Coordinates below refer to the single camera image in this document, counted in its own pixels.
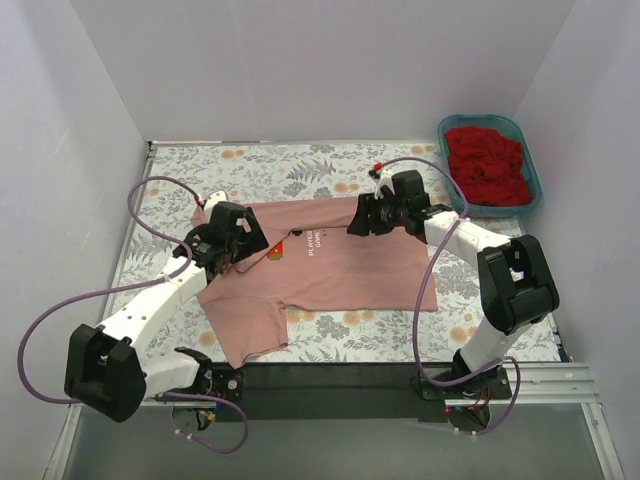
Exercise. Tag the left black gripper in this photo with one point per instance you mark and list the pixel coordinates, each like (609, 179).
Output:
(239, 238)

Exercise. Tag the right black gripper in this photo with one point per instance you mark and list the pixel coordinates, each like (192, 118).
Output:
(373, 216)

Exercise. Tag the pink t shirt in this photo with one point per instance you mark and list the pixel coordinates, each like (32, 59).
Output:
(312, 263)

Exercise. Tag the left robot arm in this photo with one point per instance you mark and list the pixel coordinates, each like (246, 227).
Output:
(104, 368)

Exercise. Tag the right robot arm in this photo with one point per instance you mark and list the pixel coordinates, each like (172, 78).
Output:
(516, 286)

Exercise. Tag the floral table cloth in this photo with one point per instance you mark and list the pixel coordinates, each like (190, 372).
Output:
(280, 172)

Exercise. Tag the red t shirt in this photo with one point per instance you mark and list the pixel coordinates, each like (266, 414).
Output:
(487, 167)

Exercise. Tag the teal plastic basket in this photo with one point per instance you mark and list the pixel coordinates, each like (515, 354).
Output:
(507, 128)

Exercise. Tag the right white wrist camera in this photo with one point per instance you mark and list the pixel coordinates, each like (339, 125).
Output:
(383, 179)

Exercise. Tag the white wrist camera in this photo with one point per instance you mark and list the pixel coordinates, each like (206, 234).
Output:
(383, 179)
(208, 203)

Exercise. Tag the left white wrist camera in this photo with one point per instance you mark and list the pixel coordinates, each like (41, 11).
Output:
(208, 203)

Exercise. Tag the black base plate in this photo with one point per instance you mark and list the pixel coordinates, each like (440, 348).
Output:
(347, 391)

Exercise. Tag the aluminium frame rail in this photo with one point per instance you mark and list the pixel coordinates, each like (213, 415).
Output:
(554, 430)

